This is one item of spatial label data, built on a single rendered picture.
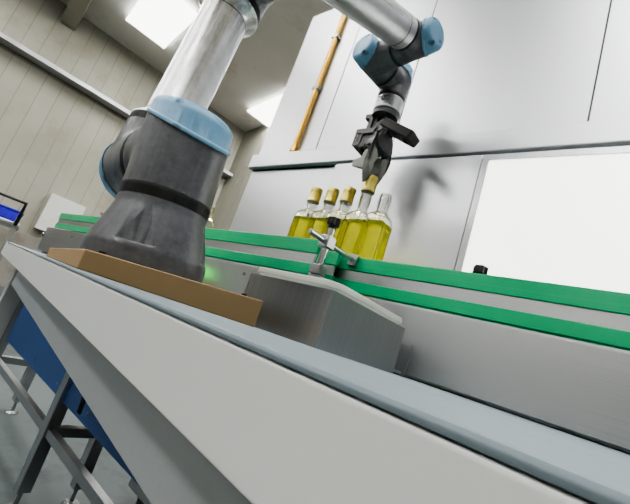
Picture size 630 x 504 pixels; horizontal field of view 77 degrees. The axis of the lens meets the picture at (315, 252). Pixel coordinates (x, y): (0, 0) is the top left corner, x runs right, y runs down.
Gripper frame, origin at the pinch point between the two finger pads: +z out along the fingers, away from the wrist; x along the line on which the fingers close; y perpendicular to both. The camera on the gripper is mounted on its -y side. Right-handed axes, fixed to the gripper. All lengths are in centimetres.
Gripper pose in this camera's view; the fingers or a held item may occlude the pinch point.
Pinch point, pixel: (371, 180)
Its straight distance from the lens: 102.8
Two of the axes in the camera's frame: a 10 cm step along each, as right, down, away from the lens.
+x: -5.9, -3.7, -7.2
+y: -7.5, -1.0, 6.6
